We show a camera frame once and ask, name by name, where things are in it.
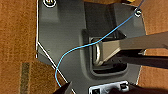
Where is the grey and black robot base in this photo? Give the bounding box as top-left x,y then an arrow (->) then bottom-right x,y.
34,0 -> 168,94

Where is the thin blue cable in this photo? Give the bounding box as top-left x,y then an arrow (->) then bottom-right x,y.
54,0 -> 148,88

